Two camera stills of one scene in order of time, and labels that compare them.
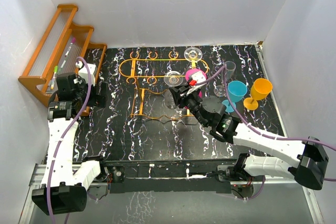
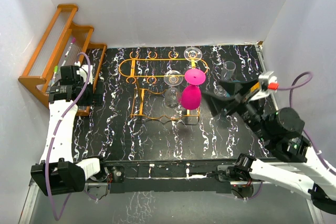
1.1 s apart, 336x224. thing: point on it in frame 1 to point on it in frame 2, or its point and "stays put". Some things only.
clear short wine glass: [172, 78] stays put
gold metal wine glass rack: [161, 89] stays put
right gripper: [183, 97] to [234, 103]
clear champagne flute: [220, 91] stays put
